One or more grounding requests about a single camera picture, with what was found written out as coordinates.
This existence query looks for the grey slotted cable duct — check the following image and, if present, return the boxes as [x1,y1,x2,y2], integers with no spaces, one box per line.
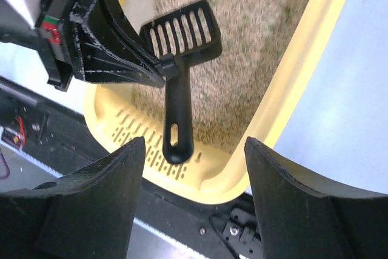
[1,138,205,258]

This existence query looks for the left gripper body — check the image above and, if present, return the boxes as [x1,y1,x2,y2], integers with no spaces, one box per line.
[35,0,82,92]

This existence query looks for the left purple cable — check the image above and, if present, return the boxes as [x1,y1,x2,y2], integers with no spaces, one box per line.
[0,149,12,180]

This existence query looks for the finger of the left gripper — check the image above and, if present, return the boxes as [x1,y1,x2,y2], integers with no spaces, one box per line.
[70,0,165,88]
[81,0,158,73]

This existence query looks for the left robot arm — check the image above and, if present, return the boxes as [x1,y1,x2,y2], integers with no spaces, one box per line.
[1,0,165,91]

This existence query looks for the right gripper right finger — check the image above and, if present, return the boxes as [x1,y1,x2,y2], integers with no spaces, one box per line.
[244,137,387,258]

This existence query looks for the beige cat litter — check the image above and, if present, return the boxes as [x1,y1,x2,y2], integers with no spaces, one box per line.
[125,0,309,153]

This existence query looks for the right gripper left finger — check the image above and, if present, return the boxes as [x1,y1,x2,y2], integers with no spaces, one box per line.
[1,137,146,258]

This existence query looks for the black litter scoop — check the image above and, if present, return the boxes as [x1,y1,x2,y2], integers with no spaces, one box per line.
[139,0,222,164]

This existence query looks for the yellow litter box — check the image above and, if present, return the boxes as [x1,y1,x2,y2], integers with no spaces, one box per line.
[84,0,346,204]

